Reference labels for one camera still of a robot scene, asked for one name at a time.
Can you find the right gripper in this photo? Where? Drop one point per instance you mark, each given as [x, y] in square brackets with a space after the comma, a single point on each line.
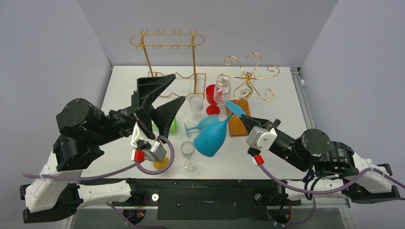
[264, 124]

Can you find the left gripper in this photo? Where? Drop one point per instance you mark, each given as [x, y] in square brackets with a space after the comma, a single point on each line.
[143, 99]

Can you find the green plastic goblet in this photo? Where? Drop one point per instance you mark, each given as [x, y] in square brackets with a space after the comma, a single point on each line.
[173, 127]

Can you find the blue plastic goblet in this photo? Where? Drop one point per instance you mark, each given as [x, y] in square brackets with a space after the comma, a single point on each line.
[205, 122]
[210, 139]

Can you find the clear patterned wine glass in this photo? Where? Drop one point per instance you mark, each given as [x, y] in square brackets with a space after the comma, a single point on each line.
[222, 89]

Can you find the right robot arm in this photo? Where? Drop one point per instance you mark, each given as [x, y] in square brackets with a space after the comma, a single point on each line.
[332, 169]

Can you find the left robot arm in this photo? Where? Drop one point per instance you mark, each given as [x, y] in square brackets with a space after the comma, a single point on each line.
[59, 191]

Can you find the small clear front wine glass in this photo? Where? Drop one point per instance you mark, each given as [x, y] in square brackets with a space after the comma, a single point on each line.
[187, 150]

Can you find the red plastic goblet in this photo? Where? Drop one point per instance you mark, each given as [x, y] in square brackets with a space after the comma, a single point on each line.
[212, 109]

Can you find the clear glass near red goblet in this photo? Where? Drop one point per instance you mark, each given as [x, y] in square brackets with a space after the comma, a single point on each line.
[196, 106]

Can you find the orange plastic goblet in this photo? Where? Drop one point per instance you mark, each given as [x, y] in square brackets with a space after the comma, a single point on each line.
[159, 154]

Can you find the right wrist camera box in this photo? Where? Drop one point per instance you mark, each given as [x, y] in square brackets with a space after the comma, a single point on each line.
[259, 141]

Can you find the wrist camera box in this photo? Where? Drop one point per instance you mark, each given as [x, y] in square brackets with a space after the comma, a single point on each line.
[259, 141]
[145, 148]

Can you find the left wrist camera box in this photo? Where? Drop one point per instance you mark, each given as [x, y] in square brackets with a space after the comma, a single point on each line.
[145, 148]

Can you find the tall gold wire glass rack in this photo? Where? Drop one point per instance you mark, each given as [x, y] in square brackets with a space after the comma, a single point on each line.
[175, 40]

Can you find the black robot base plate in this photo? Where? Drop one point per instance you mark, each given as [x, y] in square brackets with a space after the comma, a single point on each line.
[204, 199]

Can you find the aluminium table frame rail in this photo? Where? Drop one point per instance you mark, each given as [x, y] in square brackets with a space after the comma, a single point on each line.
[310, 123]

